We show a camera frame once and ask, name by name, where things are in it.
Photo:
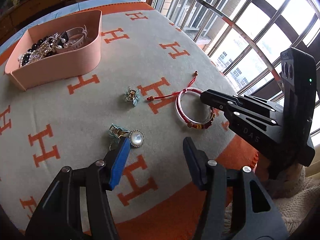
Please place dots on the orange H-pattern blanket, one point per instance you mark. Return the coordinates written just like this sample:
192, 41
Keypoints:
66, 123

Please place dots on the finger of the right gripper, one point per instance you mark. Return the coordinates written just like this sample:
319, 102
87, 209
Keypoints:
245, 113

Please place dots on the metal window grille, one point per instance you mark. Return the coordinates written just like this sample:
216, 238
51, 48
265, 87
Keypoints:
244, 38

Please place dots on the small teal flower clip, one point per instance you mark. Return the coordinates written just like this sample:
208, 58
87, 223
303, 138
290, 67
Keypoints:
132, 95

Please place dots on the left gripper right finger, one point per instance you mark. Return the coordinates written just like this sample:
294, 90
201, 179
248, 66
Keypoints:
236, 205

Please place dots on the cream knitted cloth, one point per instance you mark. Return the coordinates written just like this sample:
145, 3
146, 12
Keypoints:
296, 198

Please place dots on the round pearl brooch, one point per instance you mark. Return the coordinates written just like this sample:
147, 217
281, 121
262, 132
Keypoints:
136, 137

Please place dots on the pink jewelry tray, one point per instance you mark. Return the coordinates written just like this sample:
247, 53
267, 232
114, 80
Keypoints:
58, 66

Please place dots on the silver leaf brooch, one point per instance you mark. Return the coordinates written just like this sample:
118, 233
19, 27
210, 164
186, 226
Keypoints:
43, 48

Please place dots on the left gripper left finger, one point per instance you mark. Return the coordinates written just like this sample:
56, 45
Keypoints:
75, 205

